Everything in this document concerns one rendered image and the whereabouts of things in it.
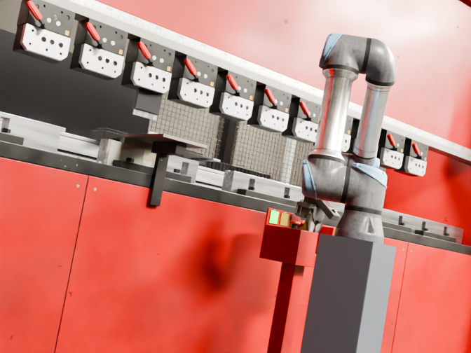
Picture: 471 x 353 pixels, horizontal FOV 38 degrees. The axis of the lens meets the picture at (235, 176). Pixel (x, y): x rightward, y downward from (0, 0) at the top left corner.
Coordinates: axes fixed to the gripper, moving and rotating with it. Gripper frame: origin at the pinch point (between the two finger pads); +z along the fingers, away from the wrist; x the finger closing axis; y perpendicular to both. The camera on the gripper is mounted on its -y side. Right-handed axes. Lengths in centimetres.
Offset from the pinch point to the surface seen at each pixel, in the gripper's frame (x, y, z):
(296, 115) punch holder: -20, 36, -49
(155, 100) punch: 46, 48, -37
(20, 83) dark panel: 68, 102, -33
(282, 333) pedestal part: 7.9, -3.2, 32.4
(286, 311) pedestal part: 7.9, -2.4, 24.7
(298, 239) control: 15.0, -5.5, -1.1
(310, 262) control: 6.5, -6.4, 6.2
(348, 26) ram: -42, 36, -96
